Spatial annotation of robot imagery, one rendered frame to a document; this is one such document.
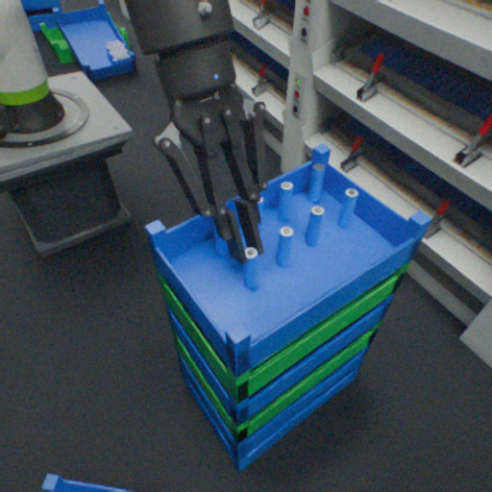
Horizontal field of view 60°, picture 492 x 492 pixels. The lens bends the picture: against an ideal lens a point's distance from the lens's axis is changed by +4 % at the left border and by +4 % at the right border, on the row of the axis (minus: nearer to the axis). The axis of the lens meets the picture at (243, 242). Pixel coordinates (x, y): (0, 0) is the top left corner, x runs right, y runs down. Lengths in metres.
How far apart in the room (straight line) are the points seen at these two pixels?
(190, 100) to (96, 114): 0.68
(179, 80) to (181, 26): 0.04
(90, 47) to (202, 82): 1.64
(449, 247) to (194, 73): 0.73
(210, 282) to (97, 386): 0.48
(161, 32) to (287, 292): 0.33
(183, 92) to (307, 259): 0.29
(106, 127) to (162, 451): 0.70
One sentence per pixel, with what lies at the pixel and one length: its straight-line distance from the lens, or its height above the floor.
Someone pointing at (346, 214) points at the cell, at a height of 0.43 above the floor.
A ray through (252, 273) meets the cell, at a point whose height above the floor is 0.44.
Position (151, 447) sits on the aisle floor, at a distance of 0.91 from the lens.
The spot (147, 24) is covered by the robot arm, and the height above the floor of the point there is 0.70.
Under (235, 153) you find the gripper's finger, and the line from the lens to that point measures 0.47.
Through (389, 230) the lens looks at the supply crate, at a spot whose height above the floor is 0.42.
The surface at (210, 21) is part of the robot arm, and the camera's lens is 0.41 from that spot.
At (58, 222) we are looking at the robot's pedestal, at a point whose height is 0.09.
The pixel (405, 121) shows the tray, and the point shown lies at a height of 0.37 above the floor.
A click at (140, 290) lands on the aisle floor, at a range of 1.07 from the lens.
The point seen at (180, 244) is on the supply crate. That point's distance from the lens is 0.58.
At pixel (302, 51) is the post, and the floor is 0.39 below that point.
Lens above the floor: 0.86
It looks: 49 degrees down
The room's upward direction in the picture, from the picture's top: straight up
